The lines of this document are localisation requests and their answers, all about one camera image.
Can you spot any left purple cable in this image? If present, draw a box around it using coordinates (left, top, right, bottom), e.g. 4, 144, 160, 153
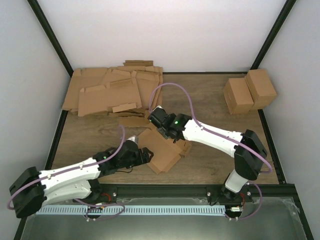
6, 124, 126, 222

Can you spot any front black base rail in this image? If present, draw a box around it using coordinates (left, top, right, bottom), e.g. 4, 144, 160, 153
32, 183, 296, 201

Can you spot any black aluminium frame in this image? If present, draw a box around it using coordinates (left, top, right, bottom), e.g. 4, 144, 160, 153
28, 0, 314, 240

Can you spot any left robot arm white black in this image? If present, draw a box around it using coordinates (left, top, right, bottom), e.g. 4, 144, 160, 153
9, 139, 154, 219

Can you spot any cardboard box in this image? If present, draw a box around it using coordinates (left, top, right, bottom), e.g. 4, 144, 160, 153
119, 117, 192, 174
245, 69, 277, 110
223, 77, 254, 115

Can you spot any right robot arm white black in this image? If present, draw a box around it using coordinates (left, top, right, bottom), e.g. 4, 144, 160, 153
148, 106, 268, 202

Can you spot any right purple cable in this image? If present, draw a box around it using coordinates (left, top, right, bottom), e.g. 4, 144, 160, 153
148, 82, 273, 221

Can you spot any stack of flat cardboard blanks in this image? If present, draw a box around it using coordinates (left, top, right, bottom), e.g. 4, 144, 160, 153
62, 60, 163, 117

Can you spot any light blue slotted cable duct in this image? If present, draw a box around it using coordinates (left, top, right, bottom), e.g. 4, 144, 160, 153
36, 205, 226, 217

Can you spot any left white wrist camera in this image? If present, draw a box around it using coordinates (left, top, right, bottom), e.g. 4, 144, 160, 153
127, 135, 139, 145

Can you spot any purple cable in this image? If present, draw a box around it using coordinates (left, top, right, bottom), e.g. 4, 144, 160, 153
148, 82, 273, 221
6, 124, 126, 222

